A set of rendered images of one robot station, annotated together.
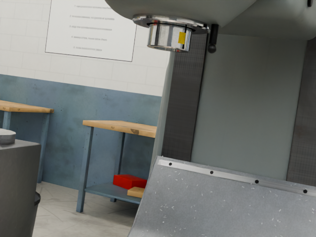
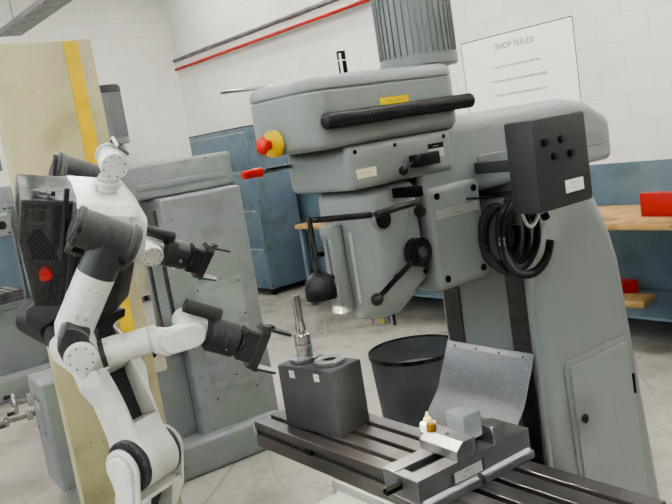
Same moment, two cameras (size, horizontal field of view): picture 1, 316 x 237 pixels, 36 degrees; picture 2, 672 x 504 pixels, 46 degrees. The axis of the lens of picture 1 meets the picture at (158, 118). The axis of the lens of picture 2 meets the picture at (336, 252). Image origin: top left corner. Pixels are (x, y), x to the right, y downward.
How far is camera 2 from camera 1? 1.55 m
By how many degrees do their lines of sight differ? 30
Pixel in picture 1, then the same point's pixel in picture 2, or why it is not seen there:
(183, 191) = (462, 363)
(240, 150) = (488, 333)
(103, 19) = (533, 76)
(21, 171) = (351, 375)
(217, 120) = (472, 315)
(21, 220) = (358, 398)
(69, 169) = not seen: hidden behind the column
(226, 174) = (483, 349)
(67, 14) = (486, 82)
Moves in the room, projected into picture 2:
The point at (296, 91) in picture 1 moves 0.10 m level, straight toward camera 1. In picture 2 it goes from (506, 294) to (486, 304)
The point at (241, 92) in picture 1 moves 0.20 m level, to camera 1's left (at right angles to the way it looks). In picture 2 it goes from (480, 297) to (414, 299)
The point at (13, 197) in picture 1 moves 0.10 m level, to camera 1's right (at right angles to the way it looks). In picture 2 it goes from (350, 388) to (382, 389)
